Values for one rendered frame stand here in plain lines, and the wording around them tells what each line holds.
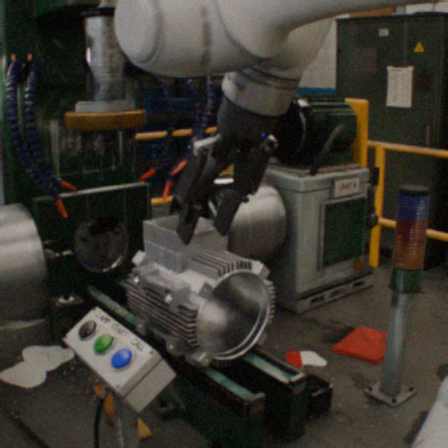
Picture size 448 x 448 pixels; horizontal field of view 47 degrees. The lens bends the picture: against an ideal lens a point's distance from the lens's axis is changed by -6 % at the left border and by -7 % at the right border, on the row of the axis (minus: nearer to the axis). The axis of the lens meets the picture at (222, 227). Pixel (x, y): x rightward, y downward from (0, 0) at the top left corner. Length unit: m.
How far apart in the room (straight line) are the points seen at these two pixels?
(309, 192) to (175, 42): 0.95
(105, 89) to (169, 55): 0.70
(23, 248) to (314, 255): 0.76
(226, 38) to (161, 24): 0.06
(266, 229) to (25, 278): 0.59
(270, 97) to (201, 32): 0.21
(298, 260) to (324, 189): 0.19
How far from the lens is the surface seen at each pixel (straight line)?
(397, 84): 4.28
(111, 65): 1.16
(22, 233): 1.03
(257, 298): 0.97
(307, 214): 1.38
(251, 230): 1.27
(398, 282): 1.00
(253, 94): 0.65
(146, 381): 0.66
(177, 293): 0.86
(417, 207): 0.96
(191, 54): 0.47
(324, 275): 1.48
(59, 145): 1.37
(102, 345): 0.70
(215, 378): 0.92
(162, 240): 0.94
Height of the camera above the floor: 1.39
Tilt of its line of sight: 15 degrees down
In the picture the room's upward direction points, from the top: straight up
